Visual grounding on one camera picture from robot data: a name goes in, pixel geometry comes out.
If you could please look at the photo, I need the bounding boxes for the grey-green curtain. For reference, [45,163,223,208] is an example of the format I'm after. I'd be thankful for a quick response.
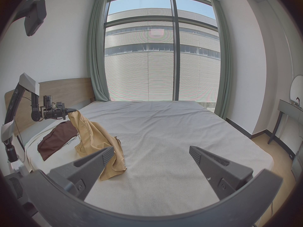
[209,0,235,120]

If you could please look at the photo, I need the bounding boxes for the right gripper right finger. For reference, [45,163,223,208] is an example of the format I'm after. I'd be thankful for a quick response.
[189,146,254,201]

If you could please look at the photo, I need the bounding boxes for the white garment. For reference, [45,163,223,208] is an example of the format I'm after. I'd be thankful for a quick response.
[62,135,81,146]

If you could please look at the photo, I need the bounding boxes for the tan shorts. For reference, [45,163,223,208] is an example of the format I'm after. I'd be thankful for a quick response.
[67,110,127,181]

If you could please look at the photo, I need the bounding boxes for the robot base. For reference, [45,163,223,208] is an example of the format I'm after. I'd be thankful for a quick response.
[1,159,38,218]

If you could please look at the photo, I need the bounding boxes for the round white mirror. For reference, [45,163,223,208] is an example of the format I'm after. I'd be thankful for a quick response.
[290,75,303,106]

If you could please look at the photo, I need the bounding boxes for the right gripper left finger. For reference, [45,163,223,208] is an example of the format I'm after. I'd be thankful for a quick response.
[49,146,116,201]

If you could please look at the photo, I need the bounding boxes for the brown garment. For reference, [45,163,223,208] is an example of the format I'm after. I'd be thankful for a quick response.
[37,121,79,161]

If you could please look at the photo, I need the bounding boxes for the window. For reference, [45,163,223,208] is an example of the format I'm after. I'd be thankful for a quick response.
[104,0,231,114]

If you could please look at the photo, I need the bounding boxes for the grey small table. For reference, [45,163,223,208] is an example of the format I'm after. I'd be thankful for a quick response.
[267,99,303,145]

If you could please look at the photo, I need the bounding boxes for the bed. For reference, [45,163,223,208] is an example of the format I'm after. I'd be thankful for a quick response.
[4,78,273,216]

